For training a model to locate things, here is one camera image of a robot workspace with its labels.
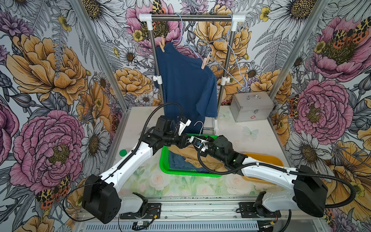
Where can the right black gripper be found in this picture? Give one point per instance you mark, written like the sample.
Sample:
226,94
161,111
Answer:
210,139

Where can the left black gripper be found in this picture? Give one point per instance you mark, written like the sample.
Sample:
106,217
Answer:
183,138

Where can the tan t-shirt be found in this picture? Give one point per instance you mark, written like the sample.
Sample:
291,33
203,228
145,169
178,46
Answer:
190,155

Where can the slate blue t-shirt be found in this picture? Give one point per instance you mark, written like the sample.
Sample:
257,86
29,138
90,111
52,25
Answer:
178,162

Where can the light blue wire hanger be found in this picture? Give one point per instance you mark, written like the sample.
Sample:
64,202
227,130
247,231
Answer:
234,55

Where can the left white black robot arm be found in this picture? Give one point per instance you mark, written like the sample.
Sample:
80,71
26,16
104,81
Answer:
100,197

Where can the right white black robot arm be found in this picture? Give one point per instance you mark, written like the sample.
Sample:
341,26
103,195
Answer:
303,189

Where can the light blue hanger navy shirt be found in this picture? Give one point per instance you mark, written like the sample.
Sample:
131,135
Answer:
183,47

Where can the green perforated plastic basket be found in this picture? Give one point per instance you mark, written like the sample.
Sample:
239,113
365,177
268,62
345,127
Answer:
165,167

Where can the yellow plastic tray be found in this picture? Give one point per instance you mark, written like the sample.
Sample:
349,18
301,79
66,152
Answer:
264,158

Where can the silver metal case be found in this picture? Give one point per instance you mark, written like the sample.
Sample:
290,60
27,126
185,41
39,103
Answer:
251,106

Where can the green capped bottle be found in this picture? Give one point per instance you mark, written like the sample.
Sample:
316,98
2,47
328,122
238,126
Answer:
123,153

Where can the dark navy t-shirt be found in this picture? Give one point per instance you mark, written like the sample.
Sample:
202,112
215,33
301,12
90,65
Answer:
186,83

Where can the metal clothes rack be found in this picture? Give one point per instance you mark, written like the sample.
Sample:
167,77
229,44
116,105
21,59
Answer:
149,19

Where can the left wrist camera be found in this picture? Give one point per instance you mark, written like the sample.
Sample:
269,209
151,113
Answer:
183,123

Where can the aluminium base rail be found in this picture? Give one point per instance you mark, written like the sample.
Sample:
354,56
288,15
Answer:
205,214

